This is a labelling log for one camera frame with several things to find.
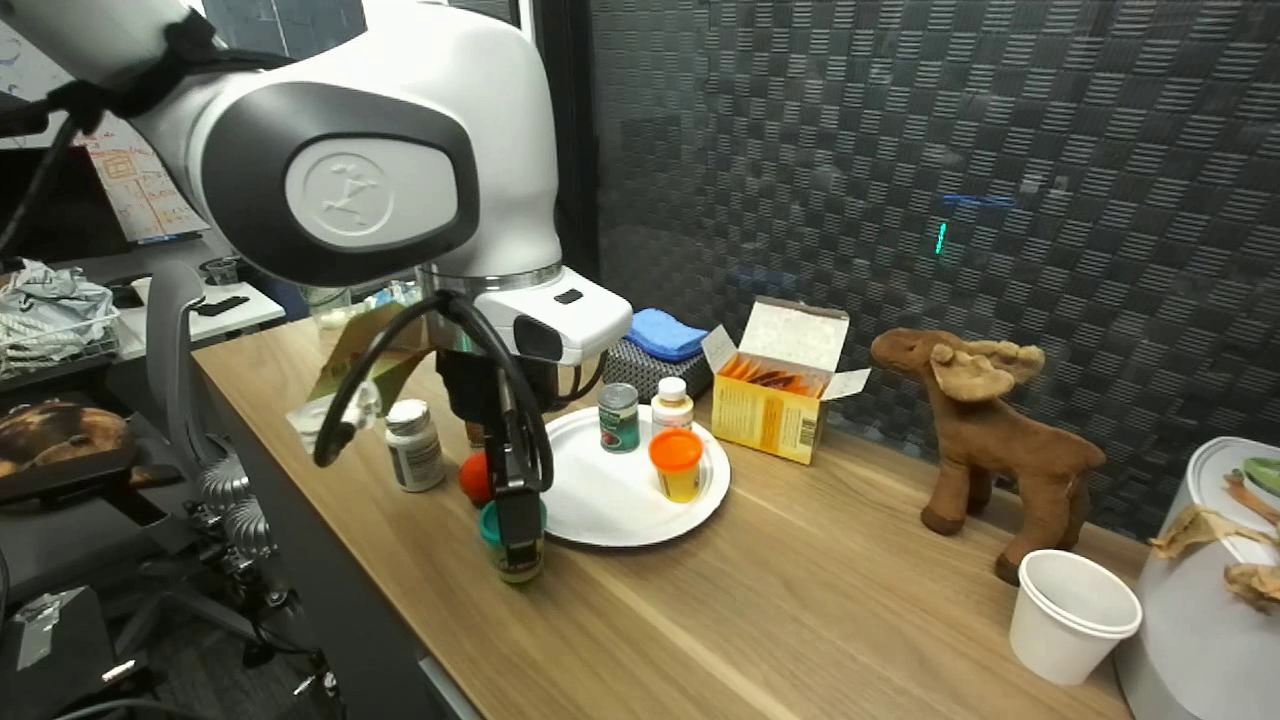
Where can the red toy strawberry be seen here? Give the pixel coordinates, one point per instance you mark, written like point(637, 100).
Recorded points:
point(475, 476)

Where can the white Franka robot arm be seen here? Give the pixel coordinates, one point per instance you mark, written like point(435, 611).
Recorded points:
point(402, 83)

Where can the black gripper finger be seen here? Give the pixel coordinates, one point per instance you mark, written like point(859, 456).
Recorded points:
point(522, 524)

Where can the orange lid dough tub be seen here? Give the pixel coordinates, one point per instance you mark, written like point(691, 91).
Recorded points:
point(676, 462)

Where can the teal lid dough tub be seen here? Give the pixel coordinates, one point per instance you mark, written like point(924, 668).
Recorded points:
point(489, 533)

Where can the brown plush moose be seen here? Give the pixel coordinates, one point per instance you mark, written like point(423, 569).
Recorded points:
point(1003, 454)

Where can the white paper cup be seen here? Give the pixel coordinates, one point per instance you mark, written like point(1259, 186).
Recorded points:
point(1067, 620)

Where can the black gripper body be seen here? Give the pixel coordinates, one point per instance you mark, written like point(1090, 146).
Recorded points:
point(507, 425)

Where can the white paper plate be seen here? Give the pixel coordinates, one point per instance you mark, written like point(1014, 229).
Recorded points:
point(615, 502)

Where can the pile of grey clothes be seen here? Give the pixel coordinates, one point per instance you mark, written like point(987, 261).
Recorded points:
point(53, 320)

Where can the white pill bottle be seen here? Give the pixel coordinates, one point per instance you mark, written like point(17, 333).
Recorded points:
point(415, 449)

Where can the black monitor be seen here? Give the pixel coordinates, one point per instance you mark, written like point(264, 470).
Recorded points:
point(64, 215)

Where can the white bucket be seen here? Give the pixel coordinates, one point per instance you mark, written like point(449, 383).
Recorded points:
point(1202, 625)

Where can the yellow cardboard box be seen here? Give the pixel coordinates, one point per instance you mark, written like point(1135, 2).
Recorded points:
point(775, 402)

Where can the small white cap bottle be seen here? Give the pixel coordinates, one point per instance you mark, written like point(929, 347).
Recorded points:
point(673, 402)

